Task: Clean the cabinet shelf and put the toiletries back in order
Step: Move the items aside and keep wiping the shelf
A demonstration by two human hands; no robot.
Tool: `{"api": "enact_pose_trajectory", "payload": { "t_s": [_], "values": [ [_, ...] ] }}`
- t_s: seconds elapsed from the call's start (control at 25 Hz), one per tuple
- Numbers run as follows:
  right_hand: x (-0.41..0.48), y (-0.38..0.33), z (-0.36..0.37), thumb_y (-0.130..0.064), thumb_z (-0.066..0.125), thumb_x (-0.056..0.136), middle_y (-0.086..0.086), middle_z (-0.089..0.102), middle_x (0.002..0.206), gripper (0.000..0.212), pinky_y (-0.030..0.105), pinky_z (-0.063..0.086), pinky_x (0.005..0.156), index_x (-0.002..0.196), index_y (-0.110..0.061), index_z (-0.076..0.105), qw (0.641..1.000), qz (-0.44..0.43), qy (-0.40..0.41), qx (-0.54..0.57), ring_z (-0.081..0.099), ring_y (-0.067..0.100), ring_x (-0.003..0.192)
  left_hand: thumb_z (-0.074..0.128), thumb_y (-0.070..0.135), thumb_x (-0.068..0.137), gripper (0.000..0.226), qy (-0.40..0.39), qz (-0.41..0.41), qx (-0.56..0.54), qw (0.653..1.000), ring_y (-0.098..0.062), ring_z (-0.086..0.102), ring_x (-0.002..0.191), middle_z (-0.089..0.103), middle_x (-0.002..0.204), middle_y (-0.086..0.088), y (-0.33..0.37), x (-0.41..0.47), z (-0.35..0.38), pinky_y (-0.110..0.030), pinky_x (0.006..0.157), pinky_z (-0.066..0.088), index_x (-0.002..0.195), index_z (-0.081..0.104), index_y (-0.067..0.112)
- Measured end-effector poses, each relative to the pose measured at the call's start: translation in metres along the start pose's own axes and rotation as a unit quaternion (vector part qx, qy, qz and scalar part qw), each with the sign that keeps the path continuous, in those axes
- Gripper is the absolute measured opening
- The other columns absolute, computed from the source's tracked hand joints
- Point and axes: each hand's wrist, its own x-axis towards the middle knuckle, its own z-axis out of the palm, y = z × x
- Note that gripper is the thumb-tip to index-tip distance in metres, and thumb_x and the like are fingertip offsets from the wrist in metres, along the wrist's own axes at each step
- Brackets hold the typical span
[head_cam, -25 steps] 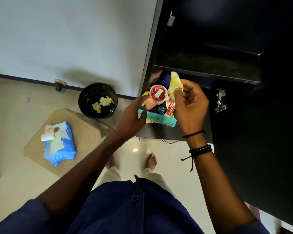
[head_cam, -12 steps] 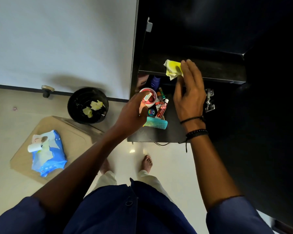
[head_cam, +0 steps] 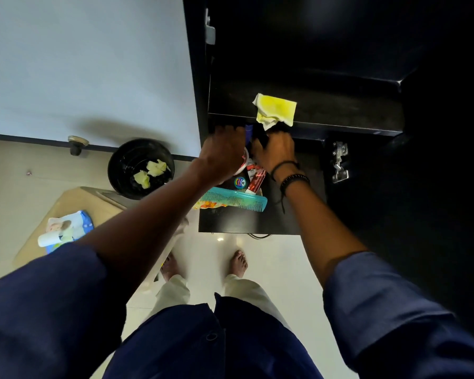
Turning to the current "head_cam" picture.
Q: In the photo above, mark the white round container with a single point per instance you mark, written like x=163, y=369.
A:
x=243, y=163

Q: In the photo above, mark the crumpled yellow tissue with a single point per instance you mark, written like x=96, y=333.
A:
x=142, y=179
x=157, y=168

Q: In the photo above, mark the blue tube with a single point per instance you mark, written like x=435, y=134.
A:
x=248, y=134

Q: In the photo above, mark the teal plastic comb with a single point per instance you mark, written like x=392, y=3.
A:
x=237, y=199

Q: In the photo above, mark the yellow white cloth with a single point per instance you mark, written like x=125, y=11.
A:
x=275, y=108

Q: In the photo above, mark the light wooden table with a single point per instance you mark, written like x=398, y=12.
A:
x=83, y=203

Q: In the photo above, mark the round metal door stopper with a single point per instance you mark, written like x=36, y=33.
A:
x=78, y=143

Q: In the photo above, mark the person's left foot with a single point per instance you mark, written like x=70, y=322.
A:
x=170, y=266

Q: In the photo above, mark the black cabinet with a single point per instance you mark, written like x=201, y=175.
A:
x=379, y=94

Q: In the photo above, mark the person's foot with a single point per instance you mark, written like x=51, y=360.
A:
x=170, y=266
x=238, y=264

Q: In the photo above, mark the orange yellow packet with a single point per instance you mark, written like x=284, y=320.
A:
x=207, y=205

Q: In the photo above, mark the person's left fingers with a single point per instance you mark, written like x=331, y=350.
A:
x=231, y=134

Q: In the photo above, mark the dark blue shirt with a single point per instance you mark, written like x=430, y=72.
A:
x=229, y=343

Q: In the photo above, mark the silver cabinet hinge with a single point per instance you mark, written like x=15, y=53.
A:
x=339, y=163
x=209, y=31

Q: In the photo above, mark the person's left hand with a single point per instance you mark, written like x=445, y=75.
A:
x=221, y=153

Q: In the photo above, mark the person's left forearm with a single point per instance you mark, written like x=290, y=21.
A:
x=150, y=211

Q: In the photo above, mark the person's right fingers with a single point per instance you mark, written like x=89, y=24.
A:
x=266, y=142

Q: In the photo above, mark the cream trousers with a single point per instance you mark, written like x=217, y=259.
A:
x=245, y=290

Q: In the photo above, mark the black waste bin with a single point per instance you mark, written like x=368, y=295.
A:
x=128, y=165

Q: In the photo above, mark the person's right foot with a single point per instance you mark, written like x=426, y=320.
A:
x=238, y=264

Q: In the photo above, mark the person's right hand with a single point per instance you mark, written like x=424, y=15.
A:
x=278, y=151

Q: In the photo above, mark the blue white wipes packet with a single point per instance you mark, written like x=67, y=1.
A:
x=77, y=226

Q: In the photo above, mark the person's right forearm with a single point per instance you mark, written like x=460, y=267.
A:
x=320, y=228

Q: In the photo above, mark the red white tube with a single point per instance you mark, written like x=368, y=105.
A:
x=256, y=179

